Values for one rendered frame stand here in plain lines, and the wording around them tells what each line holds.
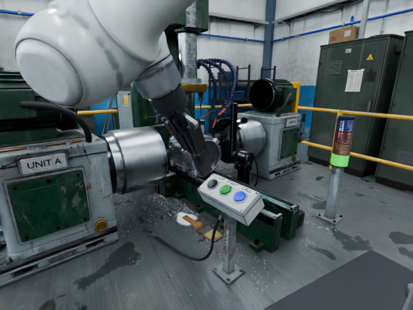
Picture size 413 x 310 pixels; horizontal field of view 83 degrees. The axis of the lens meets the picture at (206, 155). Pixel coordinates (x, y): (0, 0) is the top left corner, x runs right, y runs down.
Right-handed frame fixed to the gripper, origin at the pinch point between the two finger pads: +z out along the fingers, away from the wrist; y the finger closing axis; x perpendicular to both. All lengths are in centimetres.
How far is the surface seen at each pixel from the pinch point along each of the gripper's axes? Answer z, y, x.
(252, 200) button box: 8.1, -13.1, -0.8
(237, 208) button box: 8.1, -11.5, 2.9
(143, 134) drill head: -0.4, 37.7, -1.9
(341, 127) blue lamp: 23, -10, -51
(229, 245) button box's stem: 22.8, -6.1, 7.2
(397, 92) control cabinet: 158, 41, -309
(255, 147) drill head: 40, 32, -47
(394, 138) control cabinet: 208, 33, -280
